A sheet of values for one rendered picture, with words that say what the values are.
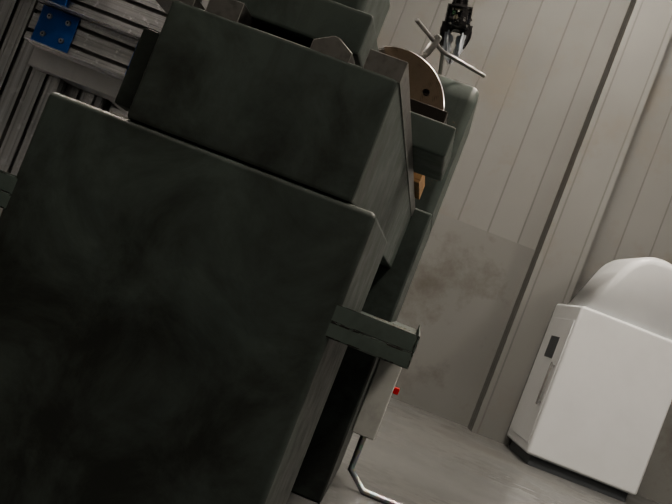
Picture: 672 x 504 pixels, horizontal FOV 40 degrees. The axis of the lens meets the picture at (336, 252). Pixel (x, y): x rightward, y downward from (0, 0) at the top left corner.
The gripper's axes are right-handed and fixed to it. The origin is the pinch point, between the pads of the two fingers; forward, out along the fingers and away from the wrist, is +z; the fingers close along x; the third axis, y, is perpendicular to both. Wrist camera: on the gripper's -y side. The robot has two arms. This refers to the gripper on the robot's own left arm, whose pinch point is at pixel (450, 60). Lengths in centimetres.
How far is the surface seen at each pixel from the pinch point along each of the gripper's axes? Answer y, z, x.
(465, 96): 2.7, 10.3, 6.3
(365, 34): 148, 40, -7
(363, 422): -24, 109, -5
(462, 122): 2.5, 17.7, 6.9
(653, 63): -371, -125, 125
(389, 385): -24, 96, 1
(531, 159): -384, -49, 59
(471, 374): -385, 105, 47
